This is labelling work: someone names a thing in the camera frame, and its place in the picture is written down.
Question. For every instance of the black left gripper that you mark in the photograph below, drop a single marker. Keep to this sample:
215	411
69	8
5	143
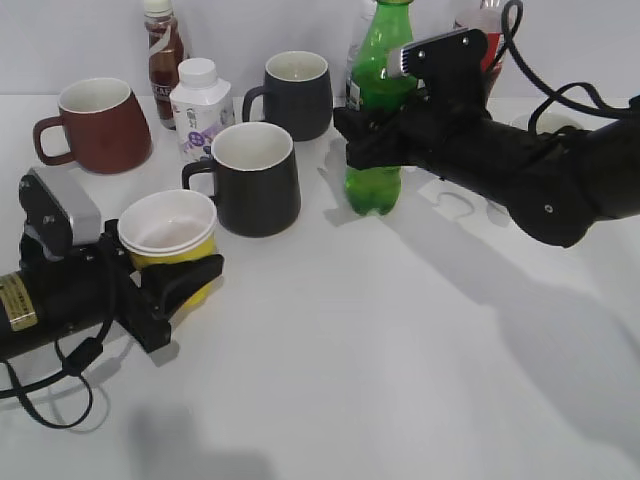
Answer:
144	310

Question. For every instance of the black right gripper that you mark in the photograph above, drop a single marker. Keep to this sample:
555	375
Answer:
452	140

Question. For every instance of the green plastic soda bottle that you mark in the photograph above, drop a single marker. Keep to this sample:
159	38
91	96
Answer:
370	89

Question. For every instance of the yellow paper cup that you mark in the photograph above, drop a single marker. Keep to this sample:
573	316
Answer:
168	227

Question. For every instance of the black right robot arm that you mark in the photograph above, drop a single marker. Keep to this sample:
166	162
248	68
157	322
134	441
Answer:
554	186

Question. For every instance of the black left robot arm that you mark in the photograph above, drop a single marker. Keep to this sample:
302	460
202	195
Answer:
48	299

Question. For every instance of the rear dark grey mug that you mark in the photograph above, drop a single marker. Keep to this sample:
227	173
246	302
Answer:
297	94

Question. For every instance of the front black mug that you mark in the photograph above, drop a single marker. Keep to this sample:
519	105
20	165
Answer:
255	177

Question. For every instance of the clear water bottle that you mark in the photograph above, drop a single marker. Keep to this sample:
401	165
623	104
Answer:
361	26

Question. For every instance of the brown ceramic mug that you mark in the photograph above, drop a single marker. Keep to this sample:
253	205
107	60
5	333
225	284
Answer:
104	126

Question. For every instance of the cola bottle red label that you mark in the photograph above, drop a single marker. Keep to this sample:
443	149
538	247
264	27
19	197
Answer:
486	16

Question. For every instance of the white ceramic mug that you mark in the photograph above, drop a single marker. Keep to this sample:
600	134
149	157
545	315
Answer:
548	122

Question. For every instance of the white milk bottle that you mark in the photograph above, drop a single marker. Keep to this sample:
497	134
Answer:
202	107

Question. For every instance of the brown coffee drink bottle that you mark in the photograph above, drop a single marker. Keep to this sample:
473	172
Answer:
166	50

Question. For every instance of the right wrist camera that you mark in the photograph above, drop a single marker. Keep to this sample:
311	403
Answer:
452	59

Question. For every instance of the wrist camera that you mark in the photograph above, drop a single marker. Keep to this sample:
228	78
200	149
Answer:
60	215
452	59

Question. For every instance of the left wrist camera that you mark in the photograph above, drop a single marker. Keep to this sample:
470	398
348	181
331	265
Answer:
60	215

